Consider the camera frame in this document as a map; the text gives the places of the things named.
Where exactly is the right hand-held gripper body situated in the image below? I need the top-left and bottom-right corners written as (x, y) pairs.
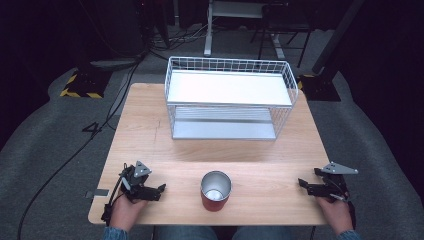
top-left (313, 161), bottom-right (360, 203)

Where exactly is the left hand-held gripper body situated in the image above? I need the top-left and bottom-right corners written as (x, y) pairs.
top-left (118, 160), bottom-right (158, 203)

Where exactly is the person's left hand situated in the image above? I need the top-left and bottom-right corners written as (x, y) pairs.
top-left (109, 192), bottom-right (148, 232)

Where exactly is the person's right hand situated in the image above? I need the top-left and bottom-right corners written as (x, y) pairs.
top-left (315, 195), bottom-right (355, 236)

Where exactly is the grey tape strip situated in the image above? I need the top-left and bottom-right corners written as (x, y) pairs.
top-left (85, 188), bottom-right (110, 200)

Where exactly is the red cup with metal inside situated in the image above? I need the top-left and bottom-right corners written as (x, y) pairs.
top-left (200, 170), bottom-right (233, 213)

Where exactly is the black stand base striped tape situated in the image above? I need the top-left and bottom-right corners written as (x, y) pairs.
top-left (59, 67), bottom-right (114, 100)
top-left (297, 73), bottom-right (343, 102)

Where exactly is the black metal chair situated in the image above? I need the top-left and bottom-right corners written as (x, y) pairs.
top-left (249, 2), bottom-right (316, 69)

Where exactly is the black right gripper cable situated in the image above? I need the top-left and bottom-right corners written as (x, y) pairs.
top-left (345, 198), bottom-right (358, 231)

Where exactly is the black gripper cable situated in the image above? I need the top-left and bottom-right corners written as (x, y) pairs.
top-left (100, 162), bottom-right (129, 226)
top-left (345, 198), bottom-right (358, 231)

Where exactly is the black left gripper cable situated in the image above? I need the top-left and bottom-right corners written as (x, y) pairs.
top-left (100, 162), bottom-right (129, 226)

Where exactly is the long black floor cable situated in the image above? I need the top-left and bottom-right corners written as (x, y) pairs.
top-left (16, 59), bottom-right (142, 240)

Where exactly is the white wire shelf rack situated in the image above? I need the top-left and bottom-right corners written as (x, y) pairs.
top-left (164, 55), bottom-right (300, 141)

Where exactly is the black slanted stand post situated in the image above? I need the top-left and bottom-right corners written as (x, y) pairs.
top-left (311, 0), bottom-right (366, 76)

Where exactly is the bundle of floor cables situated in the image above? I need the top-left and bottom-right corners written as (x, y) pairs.
top-left (146, 21), bottom-right (215, 53)

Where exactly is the white desk frame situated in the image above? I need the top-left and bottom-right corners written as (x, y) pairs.
top-left (203, 0), bottom-right (288, 62)

